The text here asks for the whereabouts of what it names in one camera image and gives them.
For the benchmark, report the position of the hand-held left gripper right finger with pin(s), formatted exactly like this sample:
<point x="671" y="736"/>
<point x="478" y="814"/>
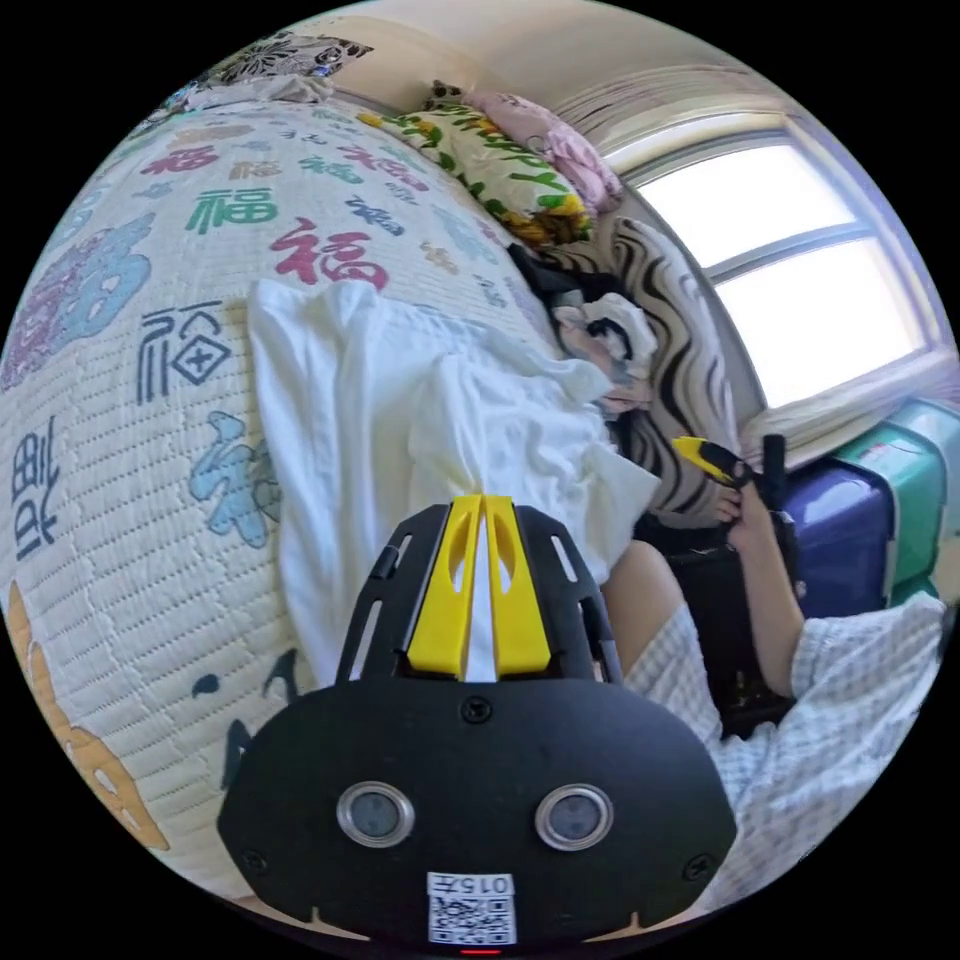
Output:
<point x="517" y="615"/>

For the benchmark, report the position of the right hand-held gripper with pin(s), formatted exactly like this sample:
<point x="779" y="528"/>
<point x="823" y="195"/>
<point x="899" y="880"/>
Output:
<point x="780" y="525"/>

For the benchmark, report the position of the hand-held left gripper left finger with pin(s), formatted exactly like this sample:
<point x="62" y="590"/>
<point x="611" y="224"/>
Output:
<point x="439" y="615"/>

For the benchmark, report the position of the white t-shirt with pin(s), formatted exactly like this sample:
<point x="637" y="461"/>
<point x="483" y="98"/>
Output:
<point x="360" y="420"/>

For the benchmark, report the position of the person's right forearm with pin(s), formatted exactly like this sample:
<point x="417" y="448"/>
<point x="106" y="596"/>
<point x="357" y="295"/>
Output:
<point x="776" y="622"/>

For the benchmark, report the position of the person's right hand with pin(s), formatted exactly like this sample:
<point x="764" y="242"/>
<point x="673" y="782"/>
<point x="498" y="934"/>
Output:
<point x="742" y="525"/>

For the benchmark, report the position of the black striped beige pillow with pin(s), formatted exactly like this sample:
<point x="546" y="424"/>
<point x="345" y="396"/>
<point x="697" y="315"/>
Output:
<point x="686" y="352"/>

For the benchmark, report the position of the purple suitcase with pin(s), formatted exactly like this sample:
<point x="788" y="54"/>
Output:
<point x="836" y="532"/>

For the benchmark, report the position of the pile of clothes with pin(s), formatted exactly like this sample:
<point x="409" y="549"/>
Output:
<point x="592" y="330"/>

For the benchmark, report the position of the window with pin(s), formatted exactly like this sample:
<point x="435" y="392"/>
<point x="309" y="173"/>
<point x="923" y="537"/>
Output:
<point x="787" y="262"/>

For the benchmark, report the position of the green suitcase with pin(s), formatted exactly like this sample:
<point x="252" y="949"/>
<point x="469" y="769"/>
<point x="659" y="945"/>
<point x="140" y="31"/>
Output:
<point x="911" y="495"/>

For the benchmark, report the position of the person's body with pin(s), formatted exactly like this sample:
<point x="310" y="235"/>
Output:
<point x="825" y="720"/>

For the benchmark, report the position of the bed with printed quilt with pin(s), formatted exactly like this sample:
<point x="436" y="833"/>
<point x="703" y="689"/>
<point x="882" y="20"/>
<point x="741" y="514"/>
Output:
<point x="135" y="480"/>

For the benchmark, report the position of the pink pillow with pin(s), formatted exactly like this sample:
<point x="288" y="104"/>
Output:
<point x="570" y="146"/>

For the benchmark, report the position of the yellow green floral pillow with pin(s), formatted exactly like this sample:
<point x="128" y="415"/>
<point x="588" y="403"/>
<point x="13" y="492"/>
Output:
<point x="487" y="169"/>

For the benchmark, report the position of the black white floral pillow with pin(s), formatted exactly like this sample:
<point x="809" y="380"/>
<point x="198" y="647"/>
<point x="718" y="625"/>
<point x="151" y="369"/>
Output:
<point x="300" y="51"/>

